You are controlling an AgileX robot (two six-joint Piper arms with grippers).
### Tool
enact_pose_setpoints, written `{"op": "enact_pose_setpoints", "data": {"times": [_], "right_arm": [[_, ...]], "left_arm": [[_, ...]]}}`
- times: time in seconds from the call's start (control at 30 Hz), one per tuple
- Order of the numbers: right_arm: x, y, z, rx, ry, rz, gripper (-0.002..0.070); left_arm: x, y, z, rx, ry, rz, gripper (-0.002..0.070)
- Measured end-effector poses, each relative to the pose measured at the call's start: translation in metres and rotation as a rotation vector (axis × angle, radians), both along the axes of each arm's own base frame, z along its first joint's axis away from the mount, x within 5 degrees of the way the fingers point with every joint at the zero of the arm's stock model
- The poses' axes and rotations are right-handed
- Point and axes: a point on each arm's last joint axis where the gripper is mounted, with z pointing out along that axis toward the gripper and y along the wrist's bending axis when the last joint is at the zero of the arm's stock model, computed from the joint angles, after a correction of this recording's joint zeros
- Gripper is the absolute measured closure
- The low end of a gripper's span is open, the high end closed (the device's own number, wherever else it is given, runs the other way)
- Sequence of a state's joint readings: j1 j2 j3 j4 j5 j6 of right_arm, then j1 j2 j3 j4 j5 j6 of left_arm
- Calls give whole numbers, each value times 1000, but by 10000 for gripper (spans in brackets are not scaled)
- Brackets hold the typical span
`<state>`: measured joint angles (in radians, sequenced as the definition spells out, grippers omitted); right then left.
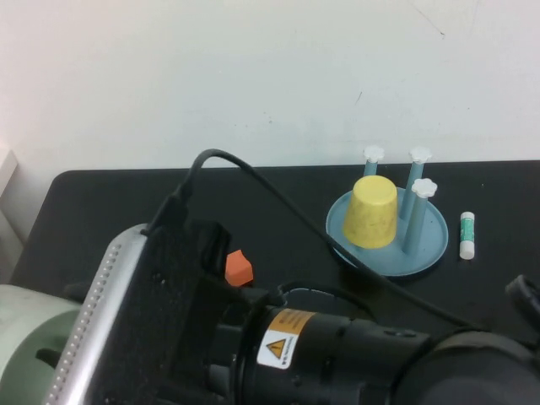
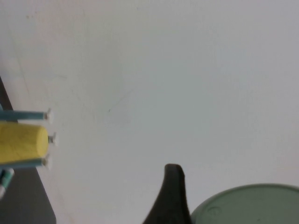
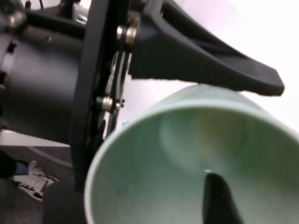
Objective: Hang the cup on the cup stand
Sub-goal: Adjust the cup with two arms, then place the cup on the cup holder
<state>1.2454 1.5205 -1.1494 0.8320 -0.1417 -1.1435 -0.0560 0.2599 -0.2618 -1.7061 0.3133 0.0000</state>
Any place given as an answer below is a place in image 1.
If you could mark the yellow plastic cup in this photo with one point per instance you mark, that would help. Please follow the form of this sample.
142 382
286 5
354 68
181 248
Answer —
371 211

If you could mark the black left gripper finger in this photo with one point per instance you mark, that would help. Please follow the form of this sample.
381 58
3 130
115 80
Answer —
48 355

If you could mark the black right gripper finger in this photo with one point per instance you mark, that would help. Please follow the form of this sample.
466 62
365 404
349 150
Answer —
77 292

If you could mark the orange foam cube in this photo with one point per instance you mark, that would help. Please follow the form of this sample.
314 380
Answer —
238 270

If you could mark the pale green plastic cup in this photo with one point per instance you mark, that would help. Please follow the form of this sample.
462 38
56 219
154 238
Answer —
21 337

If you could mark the blue cup stand with pegs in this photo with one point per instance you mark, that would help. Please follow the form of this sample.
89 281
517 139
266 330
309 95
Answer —
392 261

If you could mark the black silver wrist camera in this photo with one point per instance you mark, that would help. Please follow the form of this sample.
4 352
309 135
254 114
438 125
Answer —
126 304

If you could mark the white green glue stick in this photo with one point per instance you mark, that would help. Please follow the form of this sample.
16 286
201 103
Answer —
467 236

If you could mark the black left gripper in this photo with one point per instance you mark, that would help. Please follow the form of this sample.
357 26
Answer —
219 320

